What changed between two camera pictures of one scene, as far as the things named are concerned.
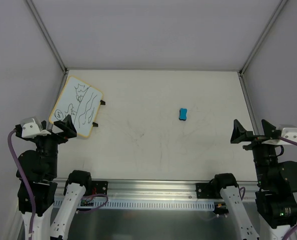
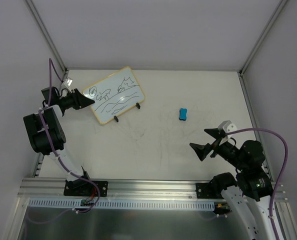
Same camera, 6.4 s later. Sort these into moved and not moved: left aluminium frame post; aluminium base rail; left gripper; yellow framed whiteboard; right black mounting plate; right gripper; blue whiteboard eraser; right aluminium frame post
Moved: right gripper; left gripper; yellow framed whiteboard
Not moved: right aluminium frame post; right black mounting plate; blue whiteboard eraser; aluminium base rail; left aluminium frame post
